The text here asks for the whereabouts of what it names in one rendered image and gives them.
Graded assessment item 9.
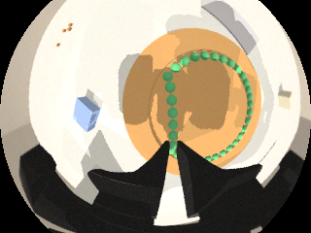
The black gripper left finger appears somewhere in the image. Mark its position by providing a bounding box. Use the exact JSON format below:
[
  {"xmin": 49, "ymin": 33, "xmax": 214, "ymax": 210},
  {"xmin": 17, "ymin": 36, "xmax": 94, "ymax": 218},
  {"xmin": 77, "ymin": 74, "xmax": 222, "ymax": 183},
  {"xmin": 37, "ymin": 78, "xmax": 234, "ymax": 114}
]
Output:
[{"xmin": 87, "ymin": 140, "xmax": 170, "ymax": 218}]

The orange round board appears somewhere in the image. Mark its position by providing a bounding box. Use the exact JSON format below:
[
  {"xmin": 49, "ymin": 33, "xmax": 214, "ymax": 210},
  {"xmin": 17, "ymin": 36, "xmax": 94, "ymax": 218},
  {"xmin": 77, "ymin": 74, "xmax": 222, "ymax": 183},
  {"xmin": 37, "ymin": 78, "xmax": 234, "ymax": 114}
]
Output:
[{"xmin": 121, "ymin": 28, "xmax": 261, "ymax": 168}]

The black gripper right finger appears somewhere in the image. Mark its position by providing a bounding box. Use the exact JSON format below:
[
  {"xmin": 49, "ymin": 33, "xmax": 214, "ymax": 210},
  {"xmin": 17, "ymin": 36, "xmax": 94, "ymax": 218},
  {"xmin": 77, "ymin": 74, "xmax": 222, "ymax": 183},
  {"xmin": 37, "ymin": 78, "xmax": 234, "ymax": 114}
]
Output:
[{"xmin": 176, "ymin": 141, "xmax": 263, "ymax": 218}]

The light blue block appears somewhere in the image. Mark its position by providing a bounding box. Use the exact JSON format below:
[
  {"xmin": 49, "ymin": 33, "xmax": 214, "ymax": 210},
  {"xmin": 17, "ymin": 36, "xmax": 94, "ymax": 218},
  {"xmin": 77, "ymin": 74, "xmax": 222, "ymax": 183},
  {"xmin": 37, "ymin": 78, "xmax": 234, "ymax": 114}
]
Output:
[{"xmin": 73, "ymin": 96, "xmax": 101, "ymax": 133}]

